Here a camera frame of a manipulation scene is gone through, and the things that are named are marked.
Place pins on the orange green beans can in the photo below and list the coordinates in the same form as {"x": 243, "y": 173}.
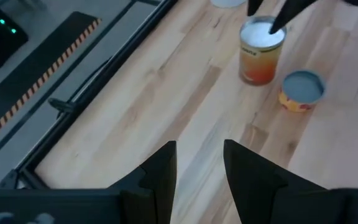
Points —
{"x": 258, "y": 67}

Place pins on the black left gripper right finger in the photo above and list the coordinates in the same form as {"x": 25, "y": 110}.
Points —
{"x": 250, "y": 180}

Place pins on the snake plant in white pot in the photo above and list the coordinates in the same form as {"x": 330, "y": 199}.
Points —
{"x": 227, "y": 2}

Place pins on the black mat orange striped edge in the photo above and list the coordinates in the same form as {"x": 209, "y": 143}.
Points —
{"x": 42, "y": 62}

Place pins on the black aluminium table frame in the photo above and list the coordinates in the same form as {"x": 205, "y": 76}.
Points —
{"x": 109, "y": 74}

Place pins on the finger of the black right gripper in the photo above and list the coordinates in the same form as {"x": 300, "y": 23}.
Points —
{"x": 254, "y": 6}
{"x": 291, "y": 11}

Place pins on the short yellow pineapple rings can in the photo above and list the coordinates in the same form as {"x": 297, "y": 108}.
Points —
{"x": 301, "y": 88}

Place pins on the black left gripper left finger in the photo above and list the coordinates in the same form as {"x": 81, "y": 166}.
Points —
{"x": 157, "y": 180}

